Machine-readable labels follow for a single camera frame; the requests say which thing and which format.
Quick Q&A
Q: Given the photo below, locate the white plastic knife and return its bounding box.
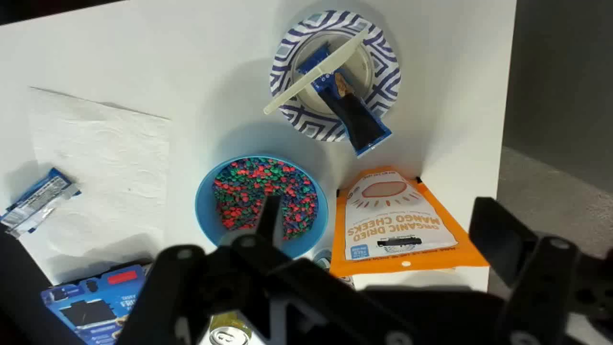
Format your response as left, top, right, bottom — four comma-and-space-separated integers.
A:
262, 30, 367, 115

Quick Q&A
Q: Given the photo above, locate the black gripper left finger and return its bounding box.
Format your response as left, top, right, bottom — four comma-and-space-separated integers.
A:
116, 195, 288, 345

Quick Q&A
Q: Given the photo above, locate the silver blue snack bar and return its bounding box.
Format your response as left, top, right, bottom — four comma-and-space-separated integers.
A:
0, 166, 80, 237

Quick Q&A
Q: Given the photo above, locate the blue fruit bar box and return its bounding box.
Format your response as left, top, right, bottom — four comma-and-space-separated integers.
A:
39, 264, 147, 345

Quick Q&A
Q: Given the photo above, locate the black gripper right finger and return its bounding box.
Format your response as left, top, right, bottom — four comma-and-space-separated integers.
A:
469, 197, 580, 345

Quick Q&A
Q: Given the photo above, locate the white paper napkin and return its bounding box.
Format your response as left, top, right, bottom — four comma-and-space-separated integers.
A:
26, 90, 170, 283

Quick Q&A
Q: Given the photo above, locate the blue patterned paper plate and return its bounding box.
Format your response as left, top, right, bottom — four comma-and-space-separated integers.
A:
267, 9, 401, 142

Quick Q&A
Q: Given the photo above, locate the blue bowl with colourful candy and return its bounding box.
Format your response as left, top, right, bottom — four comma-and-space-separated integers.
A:
195, 153, 329, 257

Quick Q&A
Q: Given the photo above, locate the blue snack wrapper on plate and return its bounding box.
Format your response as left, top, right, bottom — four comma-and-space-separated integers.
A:
310, 69, 390, 157

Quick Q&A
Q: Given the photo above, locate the orange dried mango bag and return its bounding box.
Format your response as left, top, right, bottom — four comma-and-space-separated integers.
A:
331, 166, 486, 276

